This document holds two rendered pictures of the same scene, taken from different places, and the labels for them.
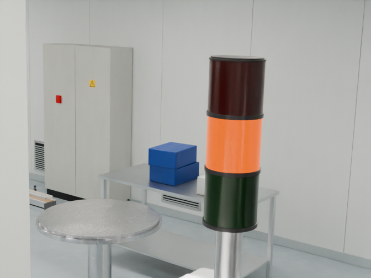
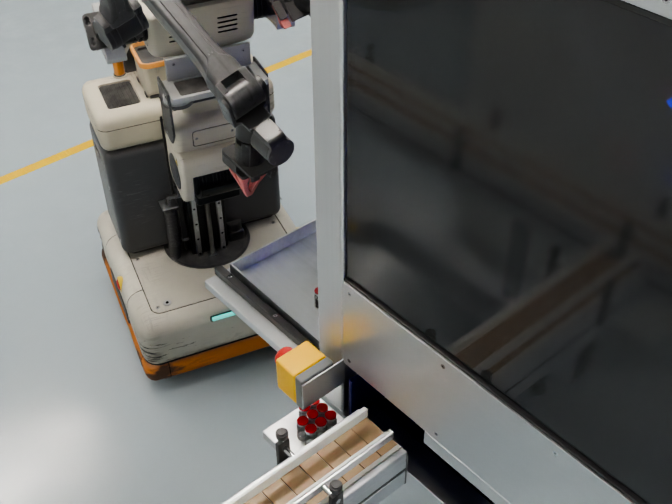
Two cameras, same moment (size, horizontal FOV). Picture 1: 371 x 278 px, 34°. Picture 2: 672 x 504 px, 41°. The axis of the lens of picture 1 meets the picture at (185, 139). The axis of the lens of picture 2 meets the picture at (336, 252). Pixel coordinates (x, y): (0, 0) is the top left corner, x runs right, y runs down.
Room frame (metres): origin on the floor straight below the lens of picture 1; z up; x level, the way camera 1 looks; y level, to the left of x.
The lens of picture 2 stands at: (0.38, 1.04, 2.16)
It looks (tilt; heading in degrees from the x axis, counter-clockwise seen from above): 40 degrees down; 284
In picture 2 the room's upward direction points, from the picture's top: 1 degrees counter-clockwise
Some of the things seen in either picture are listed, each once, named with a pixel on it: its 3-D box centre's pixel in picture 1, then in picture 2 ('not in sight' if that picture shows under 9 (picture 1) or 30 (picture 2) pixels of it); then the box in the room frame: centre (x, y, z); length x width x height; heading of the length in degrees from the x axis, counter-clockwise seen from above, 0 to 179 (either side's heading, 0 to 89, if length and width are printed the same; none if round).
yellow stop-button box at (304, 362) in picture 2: not in sight; (304, 374); (0.68, 0.04, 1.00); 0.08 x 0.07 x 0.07; 144
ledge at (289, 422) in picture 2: not in sight; (314, 438); (0.65, 0.07, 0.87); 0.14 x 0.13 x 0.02; 144
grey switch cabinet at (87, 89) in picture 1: (85, 124); not in sight; (7.76, 1.30, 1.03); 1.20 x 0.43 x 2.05; 54
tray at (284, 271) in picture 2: not in sight; (328, 283); (0.72, -0.30, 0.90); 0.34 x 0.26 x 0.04; 143
